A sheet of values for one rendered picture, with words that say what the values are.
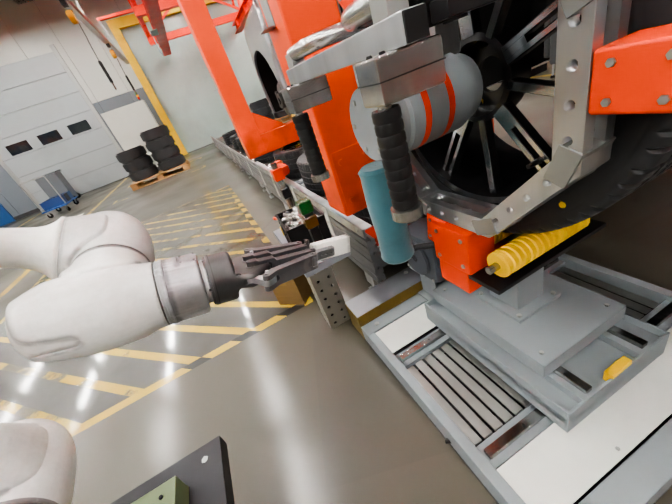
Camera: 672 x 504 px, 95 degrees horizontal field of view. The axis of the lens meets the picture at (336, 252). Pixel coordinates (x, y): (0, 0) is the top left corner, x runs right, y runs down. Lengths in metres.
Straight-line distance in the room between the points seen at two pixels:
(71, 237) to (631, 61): 0.71
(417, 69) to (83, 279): 0.45
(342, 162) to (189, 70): 12.69
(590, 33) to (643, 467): 0.83
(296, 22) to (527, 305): 0.99
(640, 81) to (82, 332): 0.65
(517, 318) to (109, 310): 0.92
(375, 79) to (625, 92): 0.27
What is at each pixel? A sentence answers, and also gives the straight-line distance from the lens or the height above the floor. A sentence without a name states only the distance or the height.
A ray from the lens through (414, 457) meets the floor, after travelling 1.05.
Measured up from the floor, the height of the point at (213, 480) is 0.30.
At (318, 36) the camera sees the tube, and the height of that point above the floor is 1.00.
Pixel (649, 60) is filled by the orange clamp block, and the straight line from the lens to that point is 0.47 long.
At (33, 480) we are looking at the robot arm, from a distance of 0.80.
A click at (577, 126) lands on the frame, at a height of 0.80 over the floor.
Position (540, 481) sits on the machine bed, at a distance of 0.95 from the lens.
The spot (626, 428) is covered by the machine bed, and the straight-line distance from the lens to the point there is 1.05.
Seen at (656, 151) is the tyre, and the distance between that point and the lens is 0.59.
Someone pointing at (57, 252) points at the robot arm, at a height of 0.86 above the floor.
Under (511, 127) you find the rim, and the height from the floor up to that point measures 0.76.
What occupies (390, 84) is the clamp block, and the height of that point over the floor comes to 0.92.
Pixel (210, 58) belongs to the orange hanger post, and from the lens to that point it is 2.89.
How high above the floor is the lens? 0.95
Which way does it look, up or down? 29 degrees down
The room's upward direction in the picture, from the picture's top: 20 degrees counter-clockwise
